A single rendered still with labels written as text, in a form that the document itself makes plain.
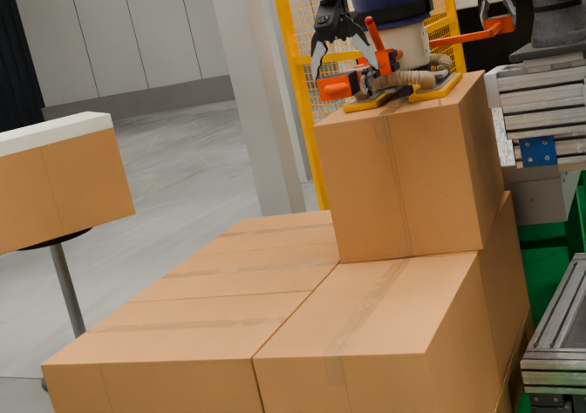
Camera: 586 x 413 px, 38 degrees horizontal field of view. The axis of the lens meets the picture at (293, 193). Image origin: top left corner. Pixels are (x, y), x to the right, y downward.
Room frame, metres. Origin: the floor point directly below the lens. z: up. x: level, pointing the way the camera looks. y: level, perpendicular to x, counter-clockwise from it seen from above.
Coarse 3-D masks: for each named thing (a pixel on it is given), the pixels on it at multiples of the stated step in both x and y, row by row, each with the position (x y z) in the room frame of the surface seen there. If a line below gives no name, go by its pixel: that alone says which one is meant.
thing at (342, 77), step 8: (344, 72) 1.98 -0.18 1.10; (352, 72) 1.96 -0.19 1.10; (320, 80) 1.94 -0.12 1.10; (328, 80) 1.93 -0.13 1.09; (336, 80) 1.93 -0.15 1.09; (344, 80) 1.92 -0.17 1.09; (352, 80) 1.95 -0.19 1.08; (320, 88) 1.94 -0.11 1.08; (352, 88) 1.94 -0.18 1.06; (320, 96) 1.94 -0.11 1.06; (328, 96) 1.94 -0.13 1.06; (336, 96) 1.93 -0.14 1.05; (344, 96) 1.92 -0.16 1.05
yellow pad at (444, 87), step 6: (444, 78) 2.51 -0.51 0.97; (450, 78) 2.50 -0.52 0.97; (456, 78) 2.51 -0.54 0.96; (438, 84) 2.43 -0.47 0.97; (444, 84) 2.41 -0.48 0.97; (450, 84) 2.42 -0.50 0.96; (456, 84) 2.50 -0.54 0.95; (420, 90) 2.38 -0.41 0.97; (426, 90) 2.35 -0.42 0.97; (432, 90) 2.35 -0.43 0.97; (438, 90) 2.34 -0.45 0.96; (444, 90) 2.32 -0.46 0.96; (450, 90) 2.40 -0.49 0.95; (414, 96) 2.34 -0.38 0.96; (420, 96) 2.33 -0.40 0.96; (426, 96) 2.33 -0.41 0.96; (432, 96) 2.32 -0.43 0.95; (438, 96) 2.32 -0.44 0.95; (444, 96) 2.31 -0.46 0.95
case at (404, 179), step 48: (480, 96) 2.55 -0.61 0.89; (336, 144) 2.29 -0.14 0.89; (384, 144) 2.25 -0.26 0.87; (432, 144) 2.20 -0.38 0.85; (480, 144) 2.41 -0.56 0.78; (336, 192) 2.30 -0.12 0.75; (384, 192) 2.25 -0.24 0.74; (432, 192) 2.21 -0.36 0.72; (480, 192) 2.28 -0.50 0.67; (384, 240) 2.26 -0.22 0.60; (432, 240) 2.22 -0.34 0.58; (480, 240) 2.17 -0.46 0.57
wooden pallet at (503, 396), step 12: (528, 312) 2.66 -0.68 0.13; (528, 324) 2.63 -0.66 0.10; (528, 336) 2.60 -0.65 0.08; (516, 348) 2.40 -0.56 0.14; (516, 360) 2.56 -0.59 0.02; (516, 372) 2.48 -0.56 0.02; (504, 384) 2.19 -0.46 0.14; (516, 384) 2.40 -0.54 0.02; (504, 396) 2.17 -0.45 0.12; (516, 396) 2.33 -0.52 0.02; (504, 408) 2.14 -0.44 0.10; (516, 408) 2.28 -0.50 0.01
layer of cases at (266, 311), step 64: (192, 256) 2.74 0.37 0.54; (256, 256) 2.58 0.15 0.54; (320, 256) 2.43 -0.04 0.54; (448, 256) 2.18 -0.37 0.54; (512, 256) 2.56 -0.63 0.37; (128, 320) 2.23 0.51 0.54; (192, 320) 2.12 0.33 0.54; (256, 320) 2.02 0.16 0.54; (320, 320) 1.92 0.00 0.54; (384, 320) 1.84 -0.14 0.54; (448, 320) 1.81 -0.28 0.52; (512, 320) 2.42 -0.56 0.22; (64, 384) 2.01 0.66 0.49; (128, 384) 1.93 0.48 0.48; (192, 384) 1.86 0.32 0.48; (256, 384) 1.79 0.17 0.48; (320, 384) 1.72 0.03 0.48; (384, 384) 1.66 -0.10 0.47; (448, 384) 1.73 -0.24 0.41
